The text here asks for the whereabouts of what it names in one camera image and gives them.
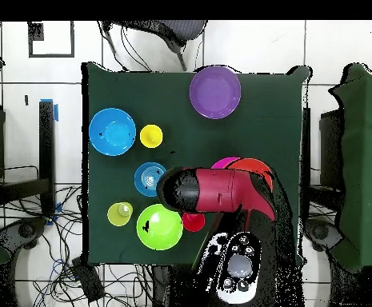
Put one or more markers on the pink plastic bowl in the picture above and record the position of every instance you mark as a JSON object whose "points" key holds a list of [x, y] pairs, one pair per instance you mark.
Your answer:
{"points": [[224, 162]]}

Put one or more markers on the orange plastic bowl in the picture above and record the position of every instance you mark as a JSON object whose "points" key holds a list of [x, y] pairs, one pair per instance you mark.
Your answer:
{"points": [[252, 166]]}

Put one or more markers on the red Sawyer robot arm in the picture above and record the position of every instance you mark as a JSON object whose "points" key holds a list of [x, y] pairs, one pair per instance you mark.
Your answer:
{"points": [[220, 188]]}

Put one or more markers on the small dark blue bowl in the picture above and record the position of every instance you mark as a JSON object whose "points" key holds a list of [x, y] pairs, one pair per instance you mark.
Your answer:
{"points": [[145, 179]]}

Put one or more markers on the yellow plastic cup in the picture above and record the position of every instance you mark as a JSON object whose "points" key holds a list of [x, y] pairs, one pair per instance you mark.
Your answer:
{"points": [[151, 136]]}

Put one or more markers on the red plastic cup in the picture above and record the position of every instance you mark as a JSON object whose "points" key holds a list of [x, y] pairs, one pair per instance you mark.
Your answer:
{"points": [[193, 224]]}

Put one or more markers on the green plastic bowl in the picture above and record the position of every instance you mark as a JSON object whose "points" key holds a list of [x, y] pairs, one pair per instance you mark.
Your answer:
{"points": [[163, 233]]}

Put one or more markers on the dark green table cloth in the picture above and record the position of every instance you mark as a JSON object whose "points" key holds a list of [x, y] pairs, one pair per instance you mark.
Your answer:
{"points": [[172, 96]]}

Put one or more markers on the large light blue bowl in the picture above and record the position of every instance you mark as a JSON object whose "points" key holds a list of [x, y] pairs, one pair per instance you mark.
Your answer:
{"points": [[112, 131]]}

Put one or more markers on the purple plastic bowl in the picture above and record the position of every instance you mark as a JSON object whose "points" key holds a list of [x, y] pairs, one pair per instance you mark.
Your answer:
{"points": [[215, 92]]}

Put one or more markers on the translucent yellow-green plastic cup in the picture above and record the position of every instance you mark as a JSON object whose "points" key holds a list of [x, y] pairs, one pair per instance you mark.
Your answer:
{"points": [[116, 217]]}

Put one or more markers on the grey office chair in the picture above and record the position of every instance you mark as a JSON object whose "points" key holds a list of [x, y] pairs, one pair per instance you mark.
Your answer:
{"points": [[185, 30]]}

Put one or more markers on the black power strip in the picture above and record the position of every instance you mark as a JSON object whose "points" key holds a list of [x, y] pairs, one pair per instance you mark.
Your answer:
{"points": [[88, 281]]}

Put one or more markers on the black floor device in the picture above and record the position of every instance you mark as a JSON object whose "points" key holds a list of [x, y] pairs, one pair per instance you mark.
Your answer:
{"points": [[22, 232], [321, 233]]}

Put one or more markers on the black metal frame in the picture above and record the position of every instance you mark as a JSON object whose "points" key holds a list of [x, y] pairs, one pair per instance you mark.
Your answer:
{"points": [[46, 144], [331, 144]]}

